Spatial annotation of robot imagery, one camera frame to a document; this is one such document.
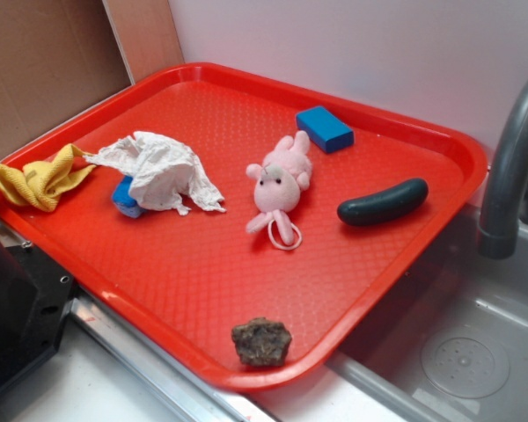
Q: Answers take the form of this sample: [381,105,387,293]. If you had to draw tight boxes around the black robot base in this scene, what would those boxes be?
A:
[0,241,76,394]

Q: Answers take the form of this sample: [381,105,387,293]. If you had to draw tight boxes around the dark green plastic pickle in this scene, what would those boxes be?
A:
[337,178,429,227]

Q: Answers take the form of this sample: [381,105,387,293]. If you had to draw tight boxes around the red plastic tray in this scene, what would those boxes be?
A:
[0,63,488,391]

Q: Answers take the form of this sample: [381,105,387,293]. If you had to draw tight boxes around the pink plush bunny toy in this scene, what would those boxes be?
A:
[246,130,312,251]

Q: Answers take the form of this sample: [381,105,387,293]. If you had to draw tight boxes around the blue rectangular block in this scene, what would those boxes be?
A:
[296,105,355,154]

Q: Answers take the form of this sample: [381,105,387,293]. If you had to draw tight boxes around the white crumpled paper towel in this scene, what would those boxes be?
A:
[84,131,226,216]

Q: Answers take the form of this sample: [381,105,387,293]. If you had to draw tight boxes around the brown rock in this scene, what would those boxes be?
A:
[231,317,292,367]

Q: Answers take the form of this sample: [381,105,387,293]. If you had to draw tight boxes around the blue sponge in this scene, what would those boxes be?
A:
[112,176,146,219]

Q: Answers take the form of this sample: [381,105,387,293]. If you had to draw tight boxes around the yellow cloth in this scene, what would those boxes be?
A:
[0,144,96,213]

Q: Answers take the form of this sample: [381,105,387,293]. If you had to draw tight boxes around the grey toy faucet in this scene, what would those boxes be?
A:
[477,81,528,259]

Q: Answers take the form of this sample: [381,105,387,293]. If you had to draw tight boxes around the grey toy sink basin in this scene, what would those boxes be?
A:
[328,208,528,421]

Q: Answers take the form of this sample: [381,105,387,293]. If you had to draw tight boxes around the brown cardboard panel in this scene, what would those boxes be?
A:
[0,1,130,160]

